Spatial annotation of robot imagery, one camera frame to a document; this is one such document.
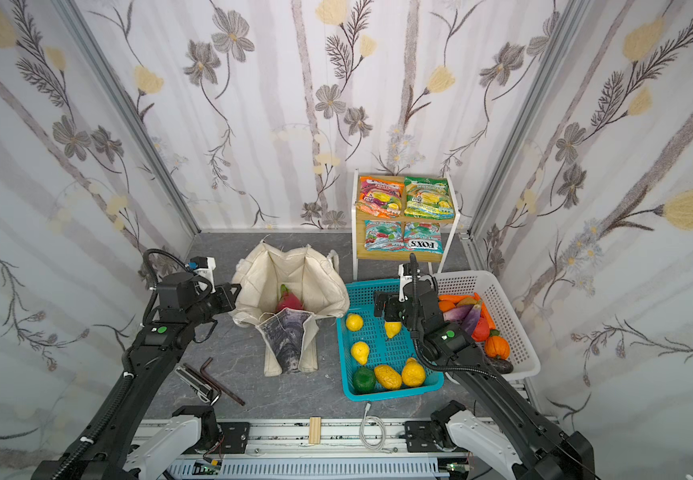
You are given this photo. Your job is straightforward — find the yellow lemon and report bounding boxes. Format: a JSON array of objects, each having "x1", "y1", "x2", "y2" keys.
[
  {"x1": 350, "y1": 341, "x2": 370, "y2": 366},
  {"x1": 384, "y1": 322, "x2": 402, "y2": 339},
  {"x1": 346, "y1": 313, "x2": 364, "y2": 332}
]

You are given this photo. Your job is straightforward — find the pink dragon fruit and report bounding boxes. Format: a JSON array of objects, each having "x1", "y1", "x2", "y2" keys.
[{"x1": 276, "y1": 284, "x2": 304, "y2": 313}]

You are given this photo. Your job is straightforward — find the cream canvas grocery bag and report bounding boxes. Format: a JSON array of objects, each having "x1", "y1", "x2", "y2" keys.
[{"x1": 232, "y1": 241, "x2": 349, "y2": 377}]

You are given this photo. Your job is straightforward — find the orange candy bag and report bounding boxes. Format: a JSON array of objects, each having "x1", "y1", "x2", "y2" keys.
[{"x1": 355, "y1": 176, "x2": 403, "y2": 218}]

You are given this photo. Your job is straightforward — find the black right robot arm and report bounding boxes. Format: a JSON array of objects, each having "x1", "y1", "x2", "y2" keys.
[{"x1": 373, "y1": 256, "x2": 596, "y2": 479}]

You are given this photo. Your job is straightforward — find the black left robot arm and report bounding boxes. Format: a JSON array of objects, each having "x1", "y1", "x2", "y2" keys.
[{"x1": 32, "y1": 256, "x2": 242, "y2": 479}]

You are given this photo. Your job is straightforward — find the Fox's candy bag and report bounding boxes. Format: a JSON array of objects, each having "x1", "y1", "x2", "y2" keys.
[{"x1": 403, "y1": 222, "x2": 444, "y2": 254}]

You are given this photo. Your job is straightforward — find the teal red candy bag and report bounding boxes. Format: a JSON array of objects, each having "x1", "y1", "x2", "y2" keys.
[{"x1": 364, "y1": 220, "x2": 404, "y2": 252}]

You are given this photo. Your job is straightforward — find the green candy bag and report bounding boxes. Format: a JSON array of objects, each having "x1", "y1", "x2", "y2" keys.
[{"x1": 404, "y1": 177, "x2": 455, "y2": 220}]

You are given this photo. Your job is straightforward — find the orange fruit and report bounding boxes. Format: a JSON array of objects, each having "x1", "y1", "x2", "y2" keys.
[{"x1": 438, "y1": 300, "x2": 456, "y2": 313}]

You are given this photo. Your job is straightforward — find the orange carrot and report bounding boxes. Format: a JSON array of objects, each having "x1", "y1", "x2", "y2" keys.
[{"x1": 438, "y1": 293, "x2": 496, "y2": 329}]

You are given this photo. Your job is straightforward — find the purple eggplant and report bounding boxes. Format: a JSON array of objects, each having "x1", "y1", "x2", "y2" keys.
[{"x1": 443, "y1": 304, "x2": 481, "y2": 337}]

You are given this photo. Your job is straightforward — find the yellow pear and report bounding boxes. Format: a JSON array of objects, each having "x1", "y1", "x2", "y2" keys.
[{"x1": 401, "y1": 358, "x2": 426, "y2": 388}]

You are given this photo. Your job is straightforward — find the red pepper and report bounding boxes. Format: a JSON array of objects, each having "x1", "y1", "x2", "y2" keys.
[{"x1": 471, "y1": 317, "x2": 491, "y2": 342}]

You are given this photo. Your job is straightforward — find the teal plastic basket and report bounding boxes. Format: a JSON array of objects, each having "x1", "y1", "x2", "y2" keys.
[{"x1": 336, "y1": 279, "x2": 444, "y2": 402}]

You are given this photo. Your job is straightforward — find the yellow oval mango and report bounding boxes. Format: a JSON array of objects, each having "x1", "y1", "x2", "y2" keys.
[{"x1": 373, "y1": 365, "x2": 403, "y2": 391}]

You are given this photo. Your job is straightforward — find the small orange pumpkin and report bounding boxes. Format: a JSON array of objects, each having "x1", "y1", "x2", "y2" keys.
[{"x1": 484, "y1": 330, "x2": 511, "y2": 360}]

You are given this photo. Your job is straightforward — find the dark allen key tools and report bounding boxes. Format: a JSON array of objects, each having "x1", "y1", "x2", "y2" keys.
[{"x1": 174, "y1": 357, "x2": 246, "y2": 406}]

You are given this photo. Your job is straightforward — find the white wooden shelf rack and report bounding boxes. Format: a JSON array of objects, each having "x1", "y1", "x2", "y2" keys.
[{"x1": 350, "y1": 169, "x2": 461, "y2": 281}]

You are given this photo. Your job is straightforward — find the white plastic basket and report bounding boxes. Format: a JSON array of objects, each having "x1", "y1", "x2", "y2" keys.
[{"x1": 434, "y1": 270, "x2": 541, "y2": 382}]

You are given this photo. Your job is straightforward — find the small wooden block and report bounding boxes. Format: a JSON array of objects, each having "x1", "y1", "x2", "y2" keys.
[{"x1": 308, "y1": 417, "x2": 322, "y2": 445}]

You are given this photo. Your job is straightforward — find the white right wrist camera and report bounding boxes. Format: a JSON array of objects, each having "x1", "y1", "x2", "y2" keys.
[{"x1": 398, "y1": 263, "x2": 420, "y2": 302}]

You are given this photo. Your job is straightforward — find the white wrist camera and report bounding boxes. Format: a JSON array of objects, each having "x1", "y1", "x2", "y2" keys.
[
  {"x1": 398, "y1": 263, "x2": 420, "y2": 302},
  {"x1": 188, "y1": 256, "x2": 216, "y2": 284}
]

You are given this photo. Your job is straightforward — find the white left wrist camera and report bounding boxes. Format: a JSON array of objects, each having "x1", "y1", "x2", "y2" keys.
[{"x1": 188, "y1": 256, "x2": 216, "y2": 284}]

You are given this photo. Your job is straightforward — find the white coiled cable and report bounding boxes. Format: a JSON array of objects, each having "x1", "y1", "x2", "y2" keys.
[{"x1": 358, "y1": 401, "x2": 398, "y2": 454}]

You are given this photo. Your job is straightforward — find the aluminium rail frame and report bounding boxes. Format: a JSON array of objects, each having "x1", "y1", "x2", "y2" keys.
[{"x1": 182, "y1": 411, "x2": 464, "y2": 457}]

